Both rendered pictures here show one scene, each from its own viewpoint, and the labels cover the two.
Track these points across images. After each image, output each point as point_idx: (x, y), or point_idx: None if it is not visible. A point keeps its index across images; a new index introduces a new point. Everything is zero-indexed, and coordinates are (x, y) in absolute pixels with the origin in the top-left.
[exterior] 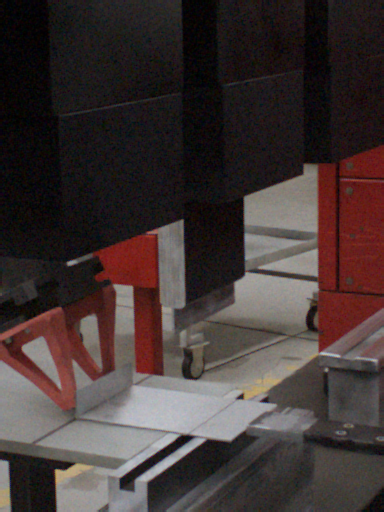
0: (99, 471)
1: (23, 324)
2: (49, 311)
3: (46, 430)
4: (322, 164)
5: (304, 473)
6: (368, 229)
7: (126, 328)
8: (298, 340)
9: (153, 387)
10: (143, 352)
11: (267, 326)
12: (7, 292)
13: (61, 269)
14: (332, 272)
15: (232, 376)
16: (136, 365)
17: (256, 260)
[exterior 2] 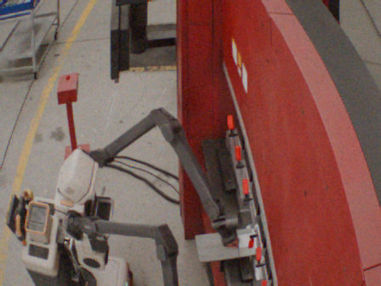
0: (38, 132)
1: (233, 243)
2: (237, 240)
3: (237, 253)
4: (183, 112)
5: None
6: (196, 124)
7: (5, 62)
8: (54, 45)
9: (239, 234)
10: (70, 115)
11: (42, 42)
12: (230, 240)
13: (234, 231)
14: (186, 134)
15: (45, 71)
16: (67, 118)
17: (46, 33)
